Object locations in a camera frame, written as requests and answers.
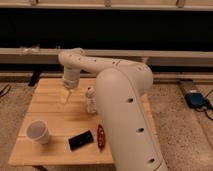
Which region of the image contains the dark red oblong object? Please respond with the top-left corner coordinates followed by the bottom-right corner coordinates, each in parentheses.
top-left (97, 125), bottom-right (105, 150)

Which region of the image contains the white paper cup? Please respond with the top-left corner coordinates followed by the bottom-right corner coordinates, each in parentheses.
top-left (26, 120), bottom-right (50, 144)

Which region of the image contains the black cable left floor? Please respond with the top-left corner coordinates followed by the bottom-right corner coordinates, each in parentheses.
top-left (0, 83), bottom-right (12, 98)

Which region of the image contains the black rectangular box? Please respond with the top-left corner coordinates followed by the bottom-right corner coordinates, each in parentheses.
top-left (68, 130), bottom-right (94, 150)

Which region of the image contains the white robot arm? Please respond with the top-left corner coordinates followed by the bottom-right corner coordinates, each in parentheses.
top-left (58, 48), bottom-right (168, 171)

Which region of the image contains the blue device on floor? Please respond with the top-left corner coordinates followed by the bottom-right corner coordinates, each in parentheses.
top-left (184, 93), bottom-right (206, 108)

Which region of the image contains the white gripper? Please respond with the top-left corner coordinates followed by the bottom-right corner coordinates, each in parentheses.
top-left (61, 78), bottom-right (78, 104)

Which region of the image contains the black table leg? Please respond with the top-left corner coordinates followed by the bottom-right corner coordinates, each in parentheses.
top-left (28, 66), bottom-right (42, 87)

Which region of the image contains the black cable on floor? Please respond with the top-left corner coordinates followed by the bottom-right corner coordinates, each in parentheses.
top-left (195, 88), bottom-right (213, 121)

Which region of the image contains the wooden table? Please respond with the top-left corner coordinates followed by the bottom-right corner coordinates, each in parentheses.
top-left (8, 77), bottom-right (158, 168)

